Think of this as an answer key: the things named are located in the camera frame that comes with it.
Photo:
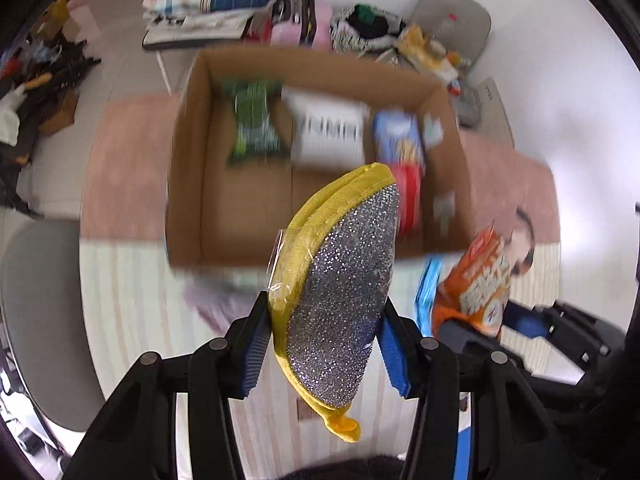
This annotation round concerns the yellow silver scouring sponge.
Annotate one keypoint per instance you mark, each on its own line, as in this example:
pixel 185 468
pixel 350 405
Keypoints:
pixel 340 310

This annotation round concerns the red snack packet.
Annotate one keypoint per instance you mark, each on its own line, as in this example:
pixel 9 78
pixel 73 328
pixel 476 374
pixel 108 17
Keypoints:
pixel 411 195

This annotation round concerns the pink black packaged item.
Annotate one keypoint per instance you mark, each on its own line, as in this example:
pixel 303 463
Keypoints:
pixel 300 25

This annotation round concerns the orange snack bag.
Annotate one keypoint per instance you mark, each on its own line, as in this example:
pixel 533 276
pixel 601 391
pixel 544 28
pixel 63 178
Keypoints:
pixel 477 285

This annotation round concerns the grey round chair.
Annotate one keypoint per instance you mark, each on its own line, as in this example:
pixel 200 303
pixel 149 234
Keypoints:
pixel 45 320

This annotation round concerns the white slotted panel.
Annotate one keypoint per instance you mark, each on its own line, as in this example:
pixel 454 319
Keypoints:
pixel 495 110

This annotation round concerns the white printed folded cloth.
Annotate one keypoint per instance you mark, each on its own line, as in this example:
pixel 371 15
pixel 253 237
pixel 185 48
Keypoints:
pixel 190 27

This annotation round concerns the grey seat cushion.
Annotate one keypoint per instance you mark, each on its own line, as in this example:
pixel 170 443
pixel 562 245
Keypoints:
pixel 457 17

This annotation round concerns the pale striped mat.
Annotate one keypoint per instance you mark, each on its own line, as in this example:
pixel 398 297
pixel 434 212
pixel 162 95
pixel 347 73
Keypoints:
pixel 150 310

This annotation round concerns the brown cardboard box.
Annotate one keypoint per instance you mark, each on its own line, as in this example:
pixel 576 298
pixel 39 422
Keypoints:
pixel 210 220

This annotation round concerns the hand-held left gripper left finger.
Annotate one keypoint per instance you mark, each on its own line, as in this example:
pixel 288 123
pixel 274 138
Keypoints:
pixel 253 355

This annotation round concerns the lilac crumpled cloth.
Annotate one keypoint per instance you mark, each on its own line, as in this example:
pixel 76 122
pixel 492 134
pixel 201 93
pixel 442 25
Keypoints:
pixel 220 302

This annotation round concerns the green snack packet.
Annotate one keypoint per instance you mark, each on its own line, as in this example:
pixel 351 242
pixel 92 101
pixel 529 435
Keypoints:
pixel 252 120

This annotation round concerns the pile of dark clutter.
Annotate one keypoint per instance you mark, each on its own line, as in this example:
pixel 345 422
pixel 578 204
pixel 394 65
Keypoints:
pixel 40 90

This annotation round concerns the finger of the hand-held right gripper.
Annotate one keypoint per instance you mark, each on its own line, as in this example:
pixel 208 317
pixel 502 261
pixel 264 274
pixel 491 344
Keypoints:
pixel 465 339
pixel 526 321

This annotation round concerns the white printed packet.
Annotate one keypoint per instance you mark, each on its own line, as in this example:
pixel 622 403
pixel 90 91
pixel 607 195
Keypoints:
pixel 327 132

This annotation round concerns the black white zebra cloth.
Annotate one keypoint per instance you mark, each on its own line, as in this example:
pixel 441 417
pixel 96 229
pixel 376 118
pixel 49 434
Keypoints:
pixel 367 27

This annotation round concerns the light blue flat packet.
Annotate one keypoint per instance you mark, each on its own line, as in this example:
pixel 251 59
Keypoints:
pixel 428 290

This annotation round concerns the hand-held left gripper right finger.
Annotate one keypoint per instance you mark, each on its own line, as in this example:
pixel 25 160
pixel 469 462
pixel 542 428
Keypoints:
pixel 395 360

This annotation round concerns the yellow snack packet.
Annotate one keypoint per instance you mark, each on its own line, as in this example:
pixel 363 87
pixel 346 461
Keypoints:
pixel 420 45

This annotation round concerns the blue snack packet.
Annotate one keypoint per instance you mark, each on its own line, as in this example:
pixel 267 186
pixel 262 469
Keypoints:
pixel 397 135

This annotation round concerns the pink blanket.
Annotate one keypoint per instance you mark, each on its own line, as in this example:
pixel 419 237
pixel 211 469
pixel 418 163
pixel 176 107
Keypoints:
pixel 132 160

